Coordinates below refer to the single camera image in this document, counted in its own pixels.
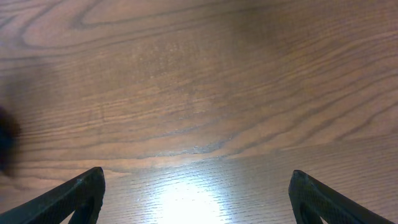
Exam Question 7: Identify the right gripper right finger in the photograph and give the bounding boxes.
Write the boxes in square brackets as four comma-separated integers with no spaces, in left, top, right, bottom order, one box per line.
[289,170,394,224]

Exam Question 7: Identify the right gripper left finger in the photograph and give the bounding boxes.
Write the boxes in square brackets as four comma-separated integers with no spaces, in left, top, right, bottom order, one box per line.
[1,167,106,224]

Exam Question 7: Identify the black t-shirt with white logo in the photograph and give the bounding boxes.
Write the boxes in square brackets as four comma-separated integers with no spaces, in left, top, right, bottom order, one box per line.
[1,107,21,176]

